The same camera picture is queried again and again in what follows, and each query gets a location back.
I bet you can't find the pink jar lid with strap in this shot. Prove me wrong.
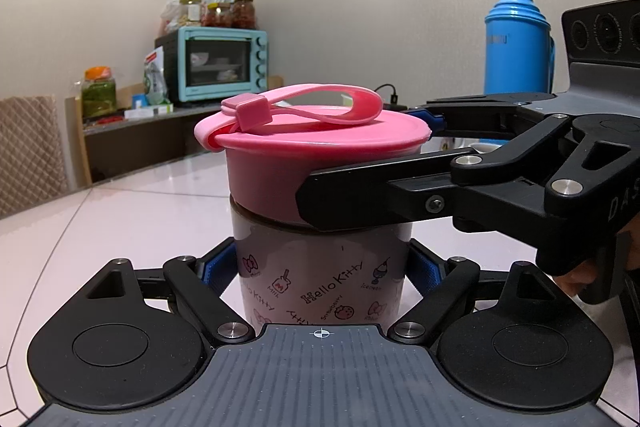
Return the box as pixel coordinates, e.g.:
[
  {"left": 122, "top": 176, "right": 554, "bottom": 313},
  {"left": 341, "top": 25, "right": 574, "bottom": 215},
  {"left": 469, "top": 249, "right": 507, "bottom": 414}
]
[{"left": 194, "top": 83, "right": 432, "bottom": 225}]

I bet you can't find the green white snack bag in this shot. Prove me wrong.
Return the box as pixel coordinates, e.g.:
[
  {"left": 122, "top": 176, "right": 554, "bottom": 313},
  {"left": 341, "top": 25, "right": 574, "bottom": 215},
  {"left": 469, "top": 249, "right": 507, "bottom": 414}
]
[{"left": 143, "top": 46, "right": 169, "bottom": 105}]

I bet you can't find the pale contents glass jar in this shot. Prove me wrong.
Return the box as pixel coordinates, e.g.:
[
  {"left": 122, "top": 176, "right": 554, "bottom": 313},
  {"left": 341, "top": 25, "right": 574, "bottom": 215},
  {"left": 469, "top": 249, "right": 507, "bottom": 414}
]
[{"left": 178, "top": 0, "right": 203, "bottom": 26}]

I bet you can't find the pink Hello Kitty thermos jar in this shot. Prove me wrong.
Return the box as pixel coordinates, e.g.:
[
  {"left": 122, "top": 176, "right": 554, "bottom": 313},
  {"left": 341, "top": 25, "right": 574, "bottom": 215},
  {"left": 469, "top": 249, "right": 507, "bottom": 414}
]
[{"left": 231, "top": 202, "right": 412, "bottom": 331}]

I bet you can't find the red contents jar right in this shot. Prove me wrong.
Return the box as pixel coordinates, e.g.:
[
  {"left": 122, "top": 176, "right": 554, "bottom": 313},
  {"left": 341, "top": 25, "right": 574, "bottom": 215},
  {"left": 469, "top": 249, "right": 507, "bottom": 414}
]
[{"left": 232, "top": 0, "right": 257, "bottom": 29}]

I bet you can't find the wooden shelf unit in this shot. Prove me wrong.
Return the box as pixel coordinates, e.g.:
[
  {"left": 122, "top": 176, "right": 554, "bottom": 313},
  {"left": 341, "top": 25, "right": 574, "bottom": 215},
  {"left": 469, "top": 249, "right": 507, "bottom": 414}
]
[{"left": 69, "top": 74, "right": 286, "bottom": 188}]

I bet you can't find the teal toaster oven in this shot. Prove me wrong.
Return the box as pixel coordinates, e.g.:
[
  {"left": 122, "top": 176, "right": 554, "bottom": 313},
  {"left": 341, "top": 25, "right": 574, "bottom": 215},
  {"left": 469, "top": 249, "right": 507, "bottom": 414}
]
[{"left": 155, "top": 26, "right": 268, "bottom": 106}]

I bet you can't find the green pickle jar orange lid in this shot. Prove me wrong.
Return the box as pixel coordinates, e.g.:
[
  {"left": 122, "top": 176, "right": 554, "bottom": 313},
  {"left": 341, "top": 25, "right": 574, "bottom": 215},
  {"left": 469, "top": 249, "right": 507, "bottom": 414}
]
[{"left": 80, "top": 66, "right": 117, "bottom": 119}]

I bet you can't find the black charging cable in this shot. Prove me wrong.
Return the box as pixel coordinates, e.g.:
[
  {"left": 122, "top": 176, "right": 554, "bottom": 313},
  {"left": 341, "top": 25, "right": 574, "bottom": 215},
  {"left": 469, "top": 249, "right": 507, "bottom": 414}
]
[{"left": 372, "top": 82, "right": 409, "bottom": 112}]

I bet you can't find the red contents jar middle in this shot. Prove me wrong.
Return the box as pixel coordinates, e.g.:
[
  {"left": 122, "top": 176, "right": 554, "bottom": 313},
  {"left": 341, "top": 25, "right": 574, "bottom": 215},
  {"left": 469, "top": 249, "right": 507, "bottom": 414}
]
[{"left": 203, "top": 2, "right": 233, "bottom": 28}]

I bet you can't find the red contents jar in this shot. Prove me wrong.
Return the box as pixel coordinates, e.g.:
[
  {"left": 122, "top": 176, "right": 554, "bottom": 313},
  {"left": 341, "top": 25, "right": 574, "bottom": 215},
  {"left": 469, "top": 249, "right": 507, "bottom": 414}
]
[
  {"left": 203, "top": 2, "right": 233, "bottom": 28},
  {"left": 232, "top": 0, "right": 257, "bottom": 29}
]

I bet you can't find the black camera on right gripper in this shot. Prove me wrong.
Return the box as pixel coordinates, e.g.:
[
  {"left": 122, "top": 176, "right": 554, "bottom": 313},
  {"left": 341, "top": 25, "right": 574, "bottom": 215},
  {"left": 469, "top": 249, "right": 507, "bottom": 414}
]
[{"left": 561, "top": 0, "right": 640, "bottom": 67}]

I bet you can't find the quilted beige chair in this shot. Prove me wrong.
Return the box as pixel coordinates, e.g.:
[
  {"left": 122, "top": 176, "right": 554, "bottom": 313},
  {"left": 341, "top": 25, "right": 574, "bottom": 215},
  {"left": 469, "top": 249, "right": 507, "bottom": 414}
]
[{"left": 0, "top": 95, "right": 68, "bottom": 217}]

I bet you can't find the blue thermos flask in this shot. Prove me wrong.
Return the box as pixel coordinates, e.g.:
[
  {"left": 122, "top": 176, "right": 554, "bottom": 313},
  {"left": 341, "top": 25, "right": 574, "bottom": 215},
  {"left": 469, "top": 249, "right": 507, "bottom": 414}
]
[{"left": 484, "top": 0, "right": 555, "bottom": 94}]

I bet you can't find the white flat box on shelf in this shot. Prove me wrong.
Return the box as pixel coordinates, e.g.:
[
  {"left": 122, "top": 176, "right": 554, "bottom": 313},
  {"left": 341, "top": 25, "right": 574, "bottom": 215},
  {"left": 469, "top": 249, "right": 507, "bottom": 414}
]
[{"left": 124, "top": 104, "right": 174, "bottom": 120}]

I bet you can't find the person right hand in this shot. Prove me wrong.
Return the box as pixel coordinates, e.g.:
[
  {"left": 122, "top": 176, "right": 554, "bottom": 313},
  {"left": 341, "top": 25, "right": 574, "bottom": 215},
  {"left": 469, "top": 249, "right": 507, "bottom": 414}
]
[{"left": 553, "top": 261, "right": 599, "bottom": 297}]

